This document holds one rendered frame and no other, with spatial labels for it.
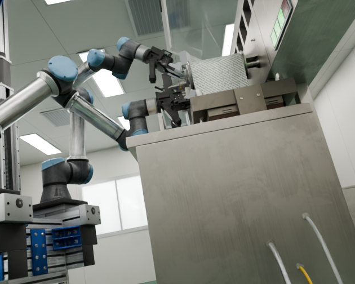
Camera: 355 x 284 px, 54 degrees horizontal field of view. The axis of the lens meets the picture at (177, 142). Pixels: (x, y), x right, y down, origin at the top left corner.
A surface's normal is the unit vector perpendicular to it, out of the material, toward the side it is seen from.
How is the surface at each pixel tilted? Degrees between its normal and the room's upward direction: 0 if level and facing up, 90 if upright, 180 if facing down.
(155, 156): 90
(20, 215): 90
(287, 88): 90
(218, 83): 90
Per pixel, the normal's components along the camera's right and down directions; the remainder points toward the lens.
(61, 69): 0.52, -0.43
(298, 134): -0.06, -0.29
